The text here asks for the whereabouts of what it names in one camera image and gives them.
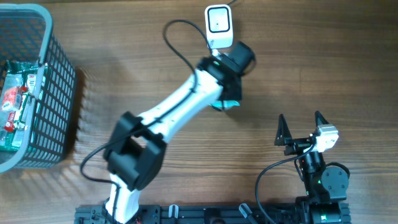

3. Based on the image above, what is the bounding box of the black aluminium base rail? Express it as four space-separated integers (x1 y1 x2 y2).
74 202 352 224

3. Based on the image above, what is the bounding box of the mint green wipes pack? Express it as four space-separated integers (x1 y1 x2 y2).
210 100 240 111

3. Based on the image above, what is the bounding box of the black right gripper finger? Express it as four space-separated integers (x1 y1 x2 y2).
315 111 329 126
274 114 292 146

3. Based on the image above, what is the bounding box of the red Nescafe sachet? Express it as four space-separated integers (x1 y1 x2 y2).
4 111 16 133

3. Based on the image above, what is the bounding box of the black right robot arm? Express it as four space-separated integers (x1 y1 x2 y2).
274 111 351 224

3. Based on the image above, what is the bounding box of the white barcode scanner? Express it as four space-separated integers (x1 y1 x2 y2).
204 4 233 49

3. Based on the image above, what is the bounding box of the grey plastic mesh basket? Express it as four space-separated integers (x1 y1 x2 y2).
1 3 78 172

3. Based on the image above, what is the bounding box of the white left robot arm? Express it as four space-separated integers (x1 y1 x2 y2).
103 53 251 223

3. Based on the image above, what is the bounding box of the green 3M gloves pack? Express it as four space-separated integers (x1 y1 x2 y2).
1 60 39 152

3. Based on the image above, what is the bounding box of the orange Kleenex tissue pack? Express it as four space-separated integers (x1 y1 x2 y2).
1 86 28 111

